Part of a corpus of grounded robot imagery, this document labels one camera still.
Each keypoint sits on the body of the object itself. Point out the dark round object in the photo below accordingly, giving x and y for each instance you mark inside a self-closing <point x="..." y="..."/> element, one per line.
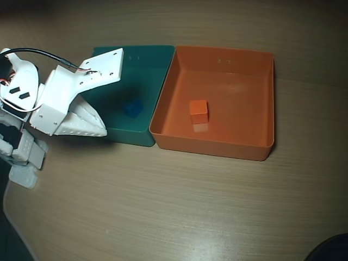
<point x="334" y="250"/>

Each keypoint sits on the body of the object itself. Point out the orange-red cube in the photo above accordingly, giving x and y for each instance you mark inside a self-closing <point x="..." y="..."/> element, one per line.
<point x="198" y="111"/>

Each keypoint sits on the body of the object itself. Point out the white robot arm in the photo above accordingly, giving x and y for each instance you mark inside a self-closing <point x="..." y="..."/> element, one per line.
<point x="24" y="79"/>

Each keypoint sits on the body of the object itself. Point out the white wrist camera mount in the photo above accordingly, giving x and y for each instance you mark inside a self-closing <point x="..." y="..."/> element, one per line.
<point x="106" y="68"/>

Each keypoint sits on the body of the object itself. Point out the white robot base clamp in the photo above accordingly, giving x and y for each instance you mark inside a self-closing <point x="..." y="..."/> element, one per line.
<point x="24" y="178"/>

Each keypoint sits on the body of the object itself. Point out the orange plastic box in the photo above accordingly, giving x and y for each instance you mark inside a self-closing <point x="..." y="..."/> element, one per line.
<point x="239" y="114"/>

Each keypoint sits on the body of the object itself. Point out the blue cube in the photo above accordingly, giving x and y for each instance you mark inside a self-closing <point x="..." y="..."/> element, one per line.
<point x="133" y="108"/>

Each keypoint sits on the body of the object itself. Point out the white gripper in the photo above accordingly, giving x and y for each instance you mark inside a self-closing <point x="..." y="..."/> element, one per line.
<point x="55" y="112"/>

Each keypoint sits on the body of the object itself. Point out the teal plastic box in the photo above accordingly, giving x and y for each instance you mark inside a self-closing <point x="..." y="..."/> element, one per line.
<point x="152" y="81"/>

